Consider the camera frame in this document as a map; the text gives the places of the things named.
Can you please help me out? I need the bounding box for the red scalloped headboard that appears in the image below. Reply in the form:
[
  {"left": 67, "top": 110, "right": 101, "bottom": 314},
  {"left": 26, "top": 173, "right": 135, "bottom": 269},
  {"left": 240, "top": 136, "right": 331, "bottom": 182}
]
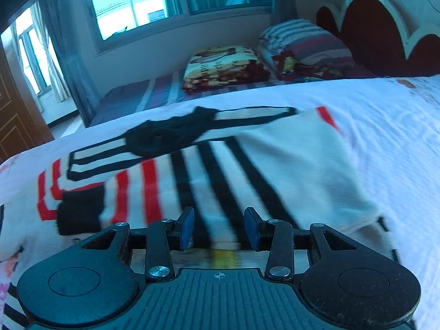
[{"left": 315, "top": 0, "right": 440, "bottom": 78}]

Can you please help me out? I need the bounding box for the grey curtain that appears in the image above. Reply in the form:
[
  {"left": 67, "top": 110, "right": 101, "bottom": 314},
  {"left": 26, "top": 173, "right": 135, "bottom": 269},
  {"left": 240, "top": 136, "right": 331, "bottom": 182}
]
[{"left": 32, "top": 0, "right": 101, "bottom": 128}]

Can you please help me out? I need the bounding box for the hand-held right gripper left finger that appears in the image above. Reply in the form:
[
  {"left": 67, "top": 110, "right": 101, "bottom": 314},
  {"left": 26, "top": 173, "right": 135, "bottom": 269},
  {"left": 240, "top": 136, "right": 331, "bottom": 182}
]
[{"left": 80, "top": 207, "right": 195, "bottom": 280}]

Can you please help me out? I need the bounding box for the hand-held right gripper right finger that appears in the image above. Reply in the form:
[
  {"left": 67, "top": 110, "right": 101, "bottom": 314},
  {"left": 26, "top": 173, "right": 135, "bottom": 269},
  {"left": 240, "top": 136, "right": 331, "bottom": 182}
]
[{"left": 243, "top": 207, "right": 360, "bottom": 278}]

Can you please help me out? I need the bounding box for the brown wooden door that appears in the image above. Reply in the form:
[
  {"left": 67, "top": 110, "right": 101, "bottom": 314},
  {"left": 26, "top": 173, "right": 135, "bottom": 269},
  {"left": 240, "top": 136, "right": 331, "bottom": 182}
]
[{"left": 0, "top": 45, "right": 56, "bottom": 164}]

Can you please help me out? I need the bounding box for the red printed cloth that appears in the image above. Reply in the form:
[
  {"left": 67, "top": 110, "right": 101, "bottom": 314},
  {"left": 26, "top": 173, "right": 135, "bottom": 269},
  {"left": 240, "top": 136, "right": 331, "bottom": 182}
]
[{"left": 277, "top": 51, "right": 348, "bottom": 82}]

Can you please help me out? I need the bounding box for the large window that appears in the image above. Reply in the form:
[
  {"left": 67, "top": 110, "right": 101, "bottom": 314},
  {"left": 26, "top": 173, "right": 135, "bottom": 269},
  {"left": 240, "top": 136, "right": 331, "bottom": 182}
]
[{"left": 82, "top": 0, "right": 276, "bottom": 42}]

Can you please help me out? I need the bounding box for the folded striped quilt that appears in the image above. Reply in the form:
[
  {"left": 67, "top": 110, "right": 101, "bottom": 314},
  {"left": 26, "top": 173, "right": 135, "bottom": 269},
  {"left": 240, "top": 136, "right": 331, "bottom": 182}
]
[{"left": 258, "top": 19, "right": 354, "bottom": 73}]

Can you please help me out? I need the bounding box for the white black red striped sweater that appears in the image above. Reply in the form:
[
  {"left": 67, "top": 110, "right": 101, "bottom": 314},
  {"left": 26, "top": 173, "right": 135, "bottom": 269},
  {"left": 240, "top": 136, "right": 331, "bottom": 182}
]
[{"left": 0, "top": 106, "right": 403, "bottom": 330}]

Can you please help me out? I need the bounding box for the purple striped bedsheet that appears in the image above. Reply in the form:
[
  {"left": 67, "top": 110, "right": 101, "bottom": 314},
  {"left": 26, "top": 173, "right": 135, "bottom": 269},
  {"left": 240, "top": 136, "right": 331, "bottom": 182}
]
[{"left": 87, "top": 71, "right": 286, "bottom": 128}]

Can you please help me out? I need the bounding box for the white floral bedsheet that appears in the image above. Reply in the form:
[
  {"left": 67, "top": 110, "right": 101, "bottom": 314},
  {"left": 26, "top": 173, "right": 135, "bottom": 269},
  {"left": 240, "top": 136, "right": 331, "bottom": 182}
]
[{"left": 0, "top": 76, "right": 440, "bottom": 330}]

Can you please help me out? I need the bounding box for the balcony window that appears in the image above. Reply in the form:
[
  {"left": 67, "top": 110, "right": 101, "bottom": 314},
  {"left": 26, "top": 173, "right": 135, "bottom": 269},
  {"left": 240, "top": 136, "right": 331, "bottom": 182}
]
[{"left": 0, "top": 2, "right": 56, "bottom": 98}]

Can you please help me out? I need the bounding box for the white sheer curtain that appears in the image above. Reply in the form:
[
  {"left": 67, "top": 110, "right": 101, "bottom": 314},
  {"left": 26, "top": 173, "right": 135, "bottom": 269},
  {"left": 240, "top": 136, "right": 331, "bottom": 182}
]
[{"left": 34, "top": 24, "right": 73, "bottom": 104}]

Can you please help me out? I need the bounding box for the folded printed blanket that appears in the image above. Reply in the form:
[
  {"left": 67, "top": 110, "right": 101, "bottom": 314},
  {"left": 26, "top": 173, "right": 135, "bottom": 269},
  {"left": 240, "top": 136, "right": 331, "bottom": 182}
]
[{"left": 182, "top": 45, "right": 272, "bottom": 93}]

